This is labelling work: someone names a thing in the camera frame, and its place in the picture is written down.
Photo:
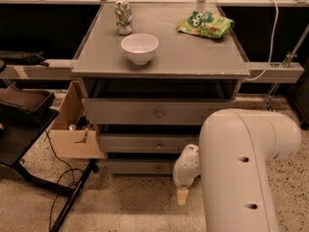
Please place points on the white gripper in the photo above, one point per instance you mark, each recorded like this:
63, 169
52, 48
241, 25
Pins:
183, 180

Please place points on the grey bottom drawer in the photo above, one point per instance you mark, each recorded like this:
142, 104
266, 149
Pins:
139, 167

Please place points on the grey drawer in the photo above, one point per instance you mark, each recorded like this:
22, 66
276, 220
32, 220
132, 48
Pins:
146, 112
139, 167
145, 143

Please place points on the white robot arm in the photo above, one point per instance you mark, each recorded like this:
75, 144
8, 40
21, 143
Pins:
231, 159

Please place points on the grey middle drawer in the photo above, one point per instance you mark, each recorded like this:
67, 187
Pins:
145, 143

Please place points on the grey top drawer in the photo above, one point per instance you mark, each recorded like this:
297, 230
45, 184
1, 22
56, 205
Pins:
146, 112

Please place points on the grey drawer cabinet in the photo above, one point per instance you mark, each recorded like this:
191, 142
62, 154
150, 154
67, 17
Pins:
184, 68

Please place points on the cardboard box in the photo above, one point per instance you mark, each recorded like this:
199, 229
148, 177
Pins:
69, 140

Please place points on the white bowl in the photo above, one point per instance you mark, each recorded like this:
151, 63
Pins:
139, 48

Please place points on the green snack bag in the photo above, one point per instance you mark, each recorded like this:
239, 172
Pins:
206, 25

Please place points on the black stand with tray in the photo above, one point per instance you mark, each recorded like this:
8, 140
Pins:
16, 140

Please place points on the green patterned soda can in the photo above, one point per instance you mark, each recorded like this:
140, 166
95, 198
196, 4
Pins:
123, 17

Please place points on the grey metal rail frame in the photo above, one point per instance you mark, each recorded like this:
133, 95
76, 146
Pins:
61, 70

